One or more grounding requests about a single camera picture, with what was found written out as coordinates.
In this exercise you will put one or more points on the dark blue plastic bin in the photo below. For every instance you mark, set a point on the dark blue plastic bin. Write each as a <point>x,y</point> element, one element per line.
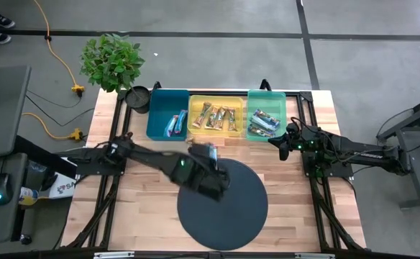
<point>159,108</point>

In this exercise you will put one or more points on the yellow plastic bin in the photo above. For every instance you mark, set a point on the yellow plastic bin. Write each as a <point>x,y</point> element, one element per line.
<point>203,135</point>

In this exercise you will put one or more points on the green leafy plant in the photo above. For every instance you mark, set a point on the green leafy plant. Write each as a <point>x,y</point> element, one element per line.
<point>113,63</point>

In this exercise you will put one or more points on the yellow white bottle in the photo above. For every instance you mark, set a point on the yellow white bottle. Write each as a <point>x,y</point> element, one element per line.
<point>28,196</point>

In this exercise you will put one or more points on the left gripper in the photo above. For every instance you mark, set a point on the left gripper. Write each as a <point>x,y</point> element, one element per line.
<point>210,183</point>

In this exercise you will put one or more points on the silver table bracket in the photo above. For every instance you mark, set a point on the silver table bracket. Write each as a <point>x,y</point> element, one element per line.
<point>113,255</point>
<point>314,256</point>

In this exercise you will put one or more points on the green plastic bin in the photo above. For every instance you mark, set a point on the green plastic bin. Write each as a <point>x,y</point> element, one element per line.
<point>267,100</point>

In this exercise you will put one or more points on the grey desk panel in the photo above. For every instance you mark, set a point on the grey desk panel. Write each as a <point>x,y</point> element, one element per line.
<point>1,108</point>

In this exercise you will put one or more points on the black caster wheel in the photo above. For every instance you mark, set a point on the black caster wheel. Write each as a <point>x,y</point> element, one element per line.
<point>26,239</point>

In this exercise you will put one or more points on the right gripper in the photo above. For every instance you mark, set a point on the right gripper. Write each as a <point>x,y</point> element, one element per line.
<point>300,140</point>

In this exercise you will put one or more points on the black computer mouse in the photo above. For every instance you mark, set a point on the black computer mouse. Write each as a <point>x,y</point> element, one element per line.
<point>1,188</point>

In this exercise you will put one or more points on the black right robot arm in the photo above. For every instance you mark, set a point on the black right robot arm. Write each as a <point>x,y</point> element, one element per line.
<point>372,155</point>

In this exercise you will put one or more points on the white printed box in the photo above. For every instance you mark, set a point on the white printed box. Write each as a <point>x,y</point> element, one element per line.
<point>66,187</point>

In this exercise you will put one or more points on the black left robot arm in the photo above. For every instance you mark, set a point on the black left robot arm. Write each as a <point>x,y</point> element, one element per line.
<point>149,158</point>

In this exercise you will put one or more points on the round dark woven placemat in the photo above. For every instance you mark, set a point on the round dark woven placemat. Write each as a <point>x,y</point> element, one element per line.
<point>231,216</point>

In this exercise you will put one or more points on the black plant pot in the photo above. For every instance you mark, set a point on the black plant pot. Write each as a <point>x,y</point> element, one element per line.
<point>138,99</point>

